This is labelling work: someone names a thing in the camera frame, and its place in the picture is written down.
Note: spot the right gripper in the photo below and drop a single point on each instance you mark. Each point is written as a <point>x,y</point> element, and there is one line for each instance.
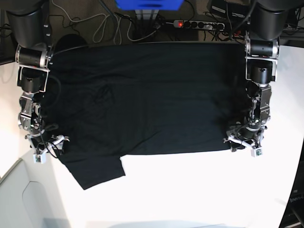
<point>54,146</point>

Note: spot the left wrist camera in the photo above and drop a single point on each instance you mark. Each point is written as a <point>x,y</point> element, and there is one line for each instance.
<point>256,152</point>

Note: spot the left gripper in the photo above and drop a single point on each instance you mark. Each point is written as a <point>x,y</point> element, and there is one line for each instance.
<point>241,136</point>

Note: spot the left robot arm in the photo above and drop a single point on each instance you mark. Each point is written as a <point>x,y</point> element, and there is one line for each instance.
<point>264,22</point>

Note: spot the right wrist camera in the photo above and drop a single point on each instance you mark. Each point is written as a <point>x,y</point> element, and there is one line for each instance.
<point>39,158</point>

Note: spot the blue box overhead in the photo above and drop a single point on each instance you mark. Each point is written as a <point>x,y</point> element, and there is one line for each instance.
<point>149,4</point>

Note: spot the white power strip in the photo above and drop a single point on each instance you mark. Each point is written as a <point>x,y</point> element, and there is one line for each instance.
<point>200,25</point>

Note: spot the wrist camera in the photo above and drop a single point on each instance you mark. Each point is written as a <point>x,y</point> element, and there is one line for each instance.
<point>39,158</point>
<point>256,152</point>

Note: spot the black T-shirt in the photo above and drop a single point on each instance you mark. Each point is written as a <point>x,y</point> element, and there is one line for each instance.
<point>144,99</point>

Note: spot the black round stool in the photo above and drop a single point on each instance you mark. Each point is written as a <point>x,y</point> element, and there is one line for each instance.
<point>70,41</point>

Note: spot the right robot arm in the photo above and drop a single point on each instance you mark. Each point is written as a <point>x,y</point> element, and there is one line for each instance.
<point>29,23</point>

